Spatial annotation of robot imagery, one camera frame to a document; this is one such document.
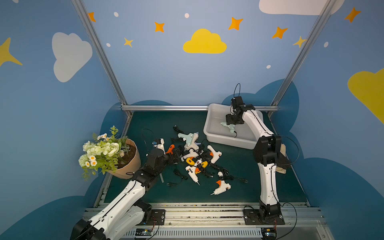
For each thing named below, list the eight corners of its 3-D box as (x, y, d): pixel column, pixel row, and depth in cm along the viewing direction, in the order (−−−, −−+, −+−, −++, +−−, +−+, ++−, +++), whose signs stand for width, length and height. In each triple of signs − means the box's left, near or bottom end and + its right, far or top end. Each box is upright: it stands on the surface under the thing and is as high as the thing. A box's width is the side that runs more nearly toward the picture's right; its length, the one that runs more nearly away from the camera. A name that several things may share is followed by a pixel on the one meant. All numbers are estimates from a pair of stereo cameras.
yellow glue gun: (186, 163, 93) (186, 161, 91) (187, 158, 95) (187, 156, 93) (207, 168, 91) (207, 166, 89) (207, 163, 93) (208, 161, 91)
